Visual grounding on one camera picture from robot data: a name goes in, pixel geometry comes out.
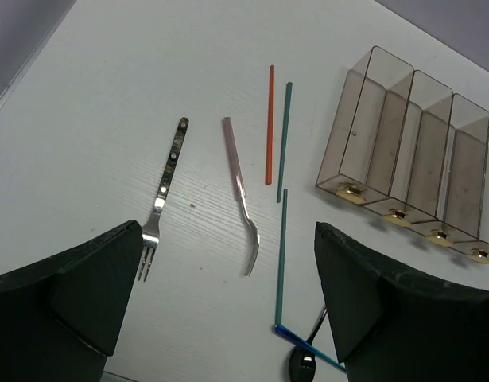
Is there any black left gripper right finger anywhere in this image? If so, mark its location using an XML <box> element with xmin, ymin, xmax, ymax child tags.
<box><xmin>314</xmin><ymin>222</ymin><xmax>489</xmax><ymax>381</ymax></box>

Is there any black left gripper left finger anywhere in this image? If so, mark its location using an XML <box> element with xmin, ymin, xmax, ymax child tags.
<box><xmin>0</xmin><ymin>220</ymin><xmax>142</xmax><ymax>381</ymax></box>

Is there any black spoon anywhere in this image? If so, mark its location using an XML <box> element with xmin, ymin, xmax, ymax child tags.
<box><xmin>288</xmin><ymin>307</ymin><xmax>327</xmax><ymax>382</ymax></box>

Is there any iridescent rainbow spoon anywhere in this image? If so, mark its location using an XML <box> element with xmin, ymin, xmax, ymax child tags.
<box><xmin>274</xmin><ymin>325</ymin><xmax>347</xmax><ymax>373</ymax></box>

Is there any fork with dark patterned handle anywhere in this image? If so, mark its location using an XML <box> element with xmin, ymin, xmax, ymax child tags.
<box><xmin>138</xmin><ymin>117</ymin><xmax>189</xmax><ymax>282</ymax></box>

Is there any green chopstick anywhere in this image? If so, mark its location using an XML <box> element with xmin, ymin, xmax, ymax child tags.
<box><xmin>277</xmin><ymin>82</ymin><xmax>293</xmax><ymax>203</ymax></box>
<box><xmin>274</xmin><ymin>189</ymin><xmax>288</xmax><ymax>326</ymax></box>

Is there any orange chopstick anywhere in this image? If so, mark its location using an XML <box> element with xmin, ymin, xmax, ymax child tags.
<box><xmin>266</xmin><ymin>65</ymin><xmax>274</xmax><ymax>185</ymax></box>

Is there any clear four-compartment utensil organizer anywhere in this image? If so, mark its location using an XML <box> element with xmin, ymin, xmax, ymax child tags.
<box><xmin>316</xmin><ymin>46</ymin><xmax>489</xmax><ymax>265</ymax></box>

